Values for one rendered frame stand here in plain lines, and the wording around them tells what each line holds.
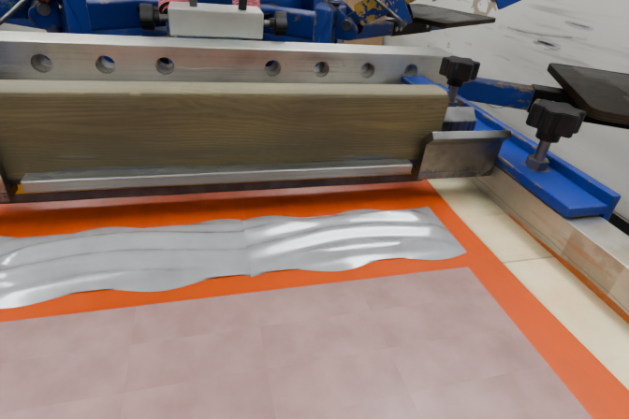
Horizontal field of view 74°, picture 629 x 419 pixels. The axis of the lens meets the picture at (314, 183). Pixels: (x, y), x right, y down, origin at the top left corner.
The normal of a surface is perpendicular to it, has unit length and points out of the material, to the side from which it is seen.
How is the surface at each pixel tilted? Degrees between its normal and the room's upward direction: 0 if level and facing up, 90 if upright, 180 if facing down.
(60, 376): 0
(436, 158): 90
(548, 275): 0
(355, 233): 33
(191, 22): 90
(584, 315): 0
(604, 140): 90
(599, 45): 90
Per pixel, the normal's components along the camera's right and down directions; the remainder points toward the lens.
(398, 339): 0.09, -0.86
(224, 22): 0.25, 0.51
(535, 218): -0.96, 0.05
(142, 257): 0.14, -0.49
